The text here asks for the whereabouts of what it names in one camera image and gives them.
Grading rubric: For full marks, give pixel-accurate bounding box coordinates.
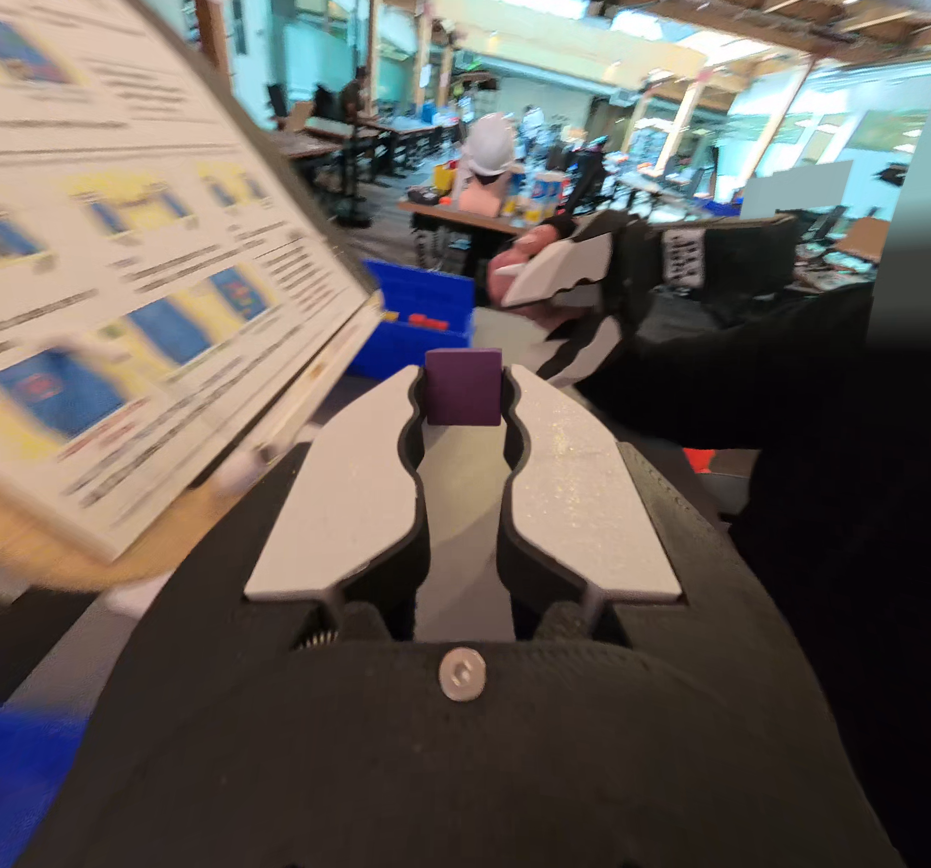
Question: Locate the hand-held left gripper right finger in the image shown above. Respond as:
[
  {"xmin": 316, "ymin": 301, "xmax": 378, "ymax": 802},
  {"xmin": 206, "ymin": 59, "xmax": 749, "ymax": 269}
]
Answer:
[{"xmin": 500, "ymin": 363, "xmax": 685, "ymax": 628}]

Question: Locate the wooden table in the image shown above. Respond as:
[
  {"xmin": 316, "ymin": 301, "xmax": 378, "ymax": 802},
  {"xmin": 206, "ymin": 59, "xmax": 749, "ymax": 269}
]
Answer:
[{"xmin": 397, "ymin": 198, "xmax": 532, "ymax": 237}]

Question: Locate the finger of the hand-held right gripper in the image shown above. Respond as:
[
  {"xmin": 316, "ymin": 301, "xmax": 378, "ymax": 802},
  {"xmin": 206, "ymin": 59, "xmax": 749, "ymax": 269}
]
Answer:
[
  {"xmin": 538, "ymin": 314, "xmax": 628, "ymax": 388},
  {"xmin": 500, "ymin": 232, "xmax": 613, "ymax": 309}
]

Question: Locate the purple cube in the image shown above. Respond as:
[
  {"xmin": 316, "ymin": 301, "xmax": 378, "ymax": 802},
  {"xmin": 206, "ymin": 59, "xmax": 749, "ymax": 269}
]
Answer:
[{"xmin": 425, "ymin": 347, "xmax": 504, "ymax": 427}]

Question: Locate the mannequin head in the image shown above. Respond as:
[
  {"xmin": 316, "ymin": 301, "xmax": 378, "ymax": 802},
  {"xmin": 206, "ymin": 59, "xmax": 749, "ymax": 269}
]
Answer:
[{"xmin": 454, "ymin": 164, "xmax": 506, "ymax": 219}]

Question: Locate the person's right forearm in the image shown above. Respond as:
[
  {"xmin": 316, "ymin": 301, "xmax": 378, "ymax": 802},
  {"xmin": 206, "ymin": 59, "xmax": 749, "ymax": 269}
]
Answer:
[{"xmin": 575, "ymin": 279, "xmax": 881, "ymax": 465}]

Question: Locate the printed instruction sheet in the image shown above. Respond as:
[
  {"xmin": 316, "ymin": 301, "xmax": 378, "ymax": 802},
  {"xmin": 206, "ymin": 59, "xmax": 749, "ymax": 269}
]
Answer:
[{"xmin": 0, "ymin": 0, "xmax": 385, "ymax": 565}]

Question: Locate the person's right hand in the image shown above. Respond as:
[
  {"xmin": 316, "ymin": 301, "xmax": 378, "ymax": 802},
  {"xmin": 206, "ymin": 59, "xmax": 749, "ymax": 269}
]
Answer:
[{"xmin": 486, "ymin": 222, "xmax": 586, "ymax": 332}]

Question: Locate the white hard hat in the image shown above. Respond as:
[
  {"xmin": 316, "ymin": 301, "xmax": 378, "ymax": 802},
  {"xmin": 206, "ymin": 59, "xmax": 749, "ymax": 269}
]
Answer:
[{"xmin": 461, "ymin": 113, "xmax": 519, "ymax": 177}]

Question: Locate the blue plastic bin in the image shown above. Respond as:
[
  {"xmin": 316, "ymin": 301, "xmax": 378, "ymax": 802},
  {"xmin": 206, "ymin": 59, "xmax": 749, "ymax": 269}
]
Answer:
[
  {"xmin": 348, "ymin": 257, "xmax": 475, "ymax": 382},
  {"xmin": 0, "ymin": 704, "xmax": 92, "ymax": 851}
]

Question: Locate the orange object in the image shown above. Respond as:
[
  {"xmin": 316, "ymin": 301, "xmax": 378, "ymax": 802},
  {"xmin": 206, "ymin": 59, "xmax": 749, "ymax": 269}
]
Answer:
[{"xmin": 682, "ymin": 448, "xmax": 759, "ymax": 476}]

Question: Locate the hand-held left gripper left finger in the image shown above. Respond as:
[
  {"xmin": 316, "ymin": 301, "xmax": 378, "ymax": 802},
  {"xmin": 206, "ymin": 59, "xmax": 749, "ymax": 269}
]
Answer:
[{"xmin": 243, "ymin": 365, "xmax": 427, "ymax": 629}]

